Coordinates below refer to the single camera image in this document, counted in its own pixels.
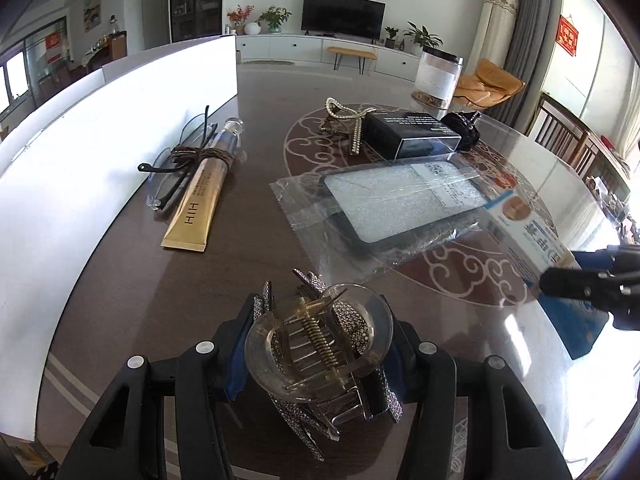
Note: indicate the white television cabinet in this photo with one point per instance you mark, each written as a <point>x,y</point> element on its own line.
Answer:
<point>300,49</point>

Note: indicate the red wall hanging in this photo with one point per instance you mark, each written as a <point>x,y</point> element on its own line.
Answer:
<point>568,35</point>

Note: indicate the large leafy potted plant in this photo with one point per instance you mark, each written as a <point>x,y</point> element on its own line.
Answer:
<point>422,37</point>

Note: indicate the clear plastic hair claw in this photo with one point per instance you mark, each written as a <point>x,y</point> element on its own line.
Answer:
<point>267,360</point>

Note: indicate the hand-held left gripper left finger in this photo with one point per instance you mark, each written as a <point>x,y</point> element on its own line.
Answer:
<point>235,375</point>

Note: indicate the white round vase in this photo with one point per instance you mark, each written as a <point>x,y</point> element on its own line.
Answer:
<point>251,28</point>

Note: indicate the black television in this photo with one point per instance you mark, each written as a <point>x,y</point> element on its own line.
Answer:
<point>344,15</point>

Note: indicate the wooden dining chair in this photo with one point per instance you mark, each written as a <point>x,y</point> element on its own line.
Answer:
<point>602,165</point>
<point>560,132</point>

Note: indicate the wooden bench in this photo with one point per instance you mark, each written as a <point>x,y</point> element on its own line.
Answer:
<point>350,51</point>

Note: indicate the dark glass display cabinet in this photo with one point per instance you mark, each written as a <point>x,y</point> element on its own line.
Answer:
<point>195,0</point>

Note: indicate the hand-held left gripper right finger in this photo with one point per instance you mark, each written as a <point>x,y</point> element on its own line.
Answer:
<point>435,385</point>

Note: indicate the clear jar black lid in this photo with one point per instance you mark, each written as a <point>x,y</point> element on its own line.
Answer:
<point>437,77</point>

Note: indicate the red flower bouquet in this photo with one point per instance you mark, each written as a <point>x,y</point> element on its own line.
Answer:
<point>239,15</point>

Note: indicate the black rectangular box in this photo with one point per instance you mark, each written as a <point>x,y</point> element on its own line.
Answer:
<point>400,132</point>

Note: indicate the phone case in clear bag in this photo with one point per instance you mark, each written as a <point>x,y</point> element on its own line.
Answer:
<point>400,200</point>

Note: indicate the rhinestone hair clip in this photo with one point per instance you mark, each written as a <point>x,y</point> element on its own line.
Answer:
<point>357,330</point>

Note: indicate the round beige floor cushion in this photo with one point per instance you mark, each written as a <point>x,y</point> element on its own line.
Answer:
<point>272,62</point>

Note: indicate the red door poster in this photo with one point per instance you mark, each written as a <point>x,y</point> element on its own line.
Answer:
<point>55,46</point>

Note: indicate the orange lounge chair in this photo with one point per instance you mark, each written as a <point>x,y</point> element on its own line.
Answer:
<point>492,82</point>

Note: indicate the pearl hair claw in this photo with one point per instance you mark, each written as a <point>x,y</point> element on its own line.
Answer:
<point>356,132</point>

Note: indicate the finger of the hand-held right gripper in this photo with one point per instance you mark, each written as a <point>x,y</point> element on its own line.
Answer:
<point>595,260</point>
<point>570,282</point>

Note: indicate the grey curtain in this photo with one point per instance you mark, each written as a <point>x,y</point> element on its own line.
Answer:
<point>535,35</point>

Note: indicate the rimless glasses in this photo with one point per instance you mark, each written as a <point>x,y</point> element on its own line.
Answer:
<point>156,170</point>

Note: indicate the small black scrunchie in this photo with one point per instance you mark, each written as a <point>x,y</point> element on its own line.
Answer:
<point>462,130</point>

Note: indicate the green potted plant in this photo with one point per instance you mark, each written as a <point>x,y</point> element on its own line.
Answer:
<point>274,19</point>

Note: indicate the small potted plant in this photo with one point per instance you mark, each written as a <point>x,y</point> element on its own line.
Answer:
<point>391,37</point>

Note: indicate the gold cosmetic tube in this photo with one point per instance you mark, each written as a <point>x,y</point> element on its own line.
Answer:
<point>192,210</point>

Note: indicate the covered standing air conditioner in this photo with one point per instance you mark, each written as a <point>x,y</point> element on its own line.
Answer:
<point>495,25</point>

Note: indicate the blue white cardboard box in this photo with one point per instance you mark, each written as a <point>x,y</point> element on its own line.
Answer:
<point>525,230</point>

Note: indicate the framed wall painting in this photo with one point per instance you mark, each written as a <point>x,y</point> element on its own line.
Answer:
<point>92,10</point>

